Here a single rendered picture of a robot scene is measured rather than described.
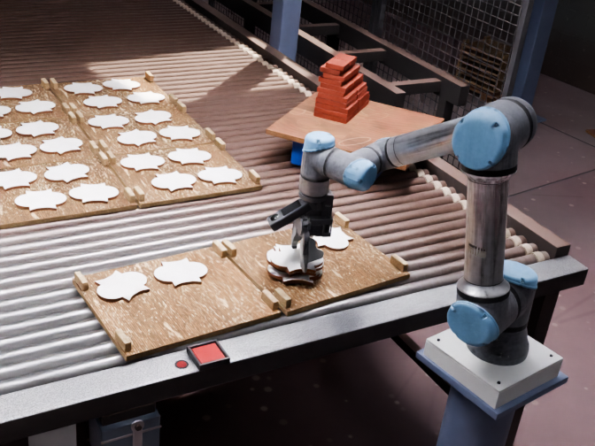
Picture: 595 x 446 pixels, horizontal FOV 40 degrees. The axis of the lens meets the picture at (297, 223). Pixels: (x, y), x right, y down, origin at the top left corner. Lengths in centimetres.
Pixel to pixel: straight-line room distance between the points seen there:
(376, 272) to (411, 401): 115
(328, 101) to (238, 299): 106
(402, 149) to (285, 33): 203
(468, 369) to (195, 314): 67
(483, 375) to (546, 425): 143
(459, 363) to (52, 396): 93
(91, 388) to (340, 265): 79
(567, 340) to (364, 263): 180
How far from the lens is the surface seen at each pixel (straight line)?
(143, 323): 201
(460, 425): 219
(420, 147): 197
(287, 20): 394
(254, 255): 228
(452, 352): 207
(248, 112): 328
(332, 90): 293
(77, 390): 186
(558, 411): 352
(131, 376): 189
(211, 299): 209
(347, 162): 196
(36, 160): 279
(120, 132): 300
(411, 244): 249
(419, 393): 339
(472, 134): 171
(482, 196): 176
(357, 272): 226
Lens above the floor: 212
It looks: 29 degrees down
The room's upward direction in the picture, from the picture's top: 7 degrees clockwise
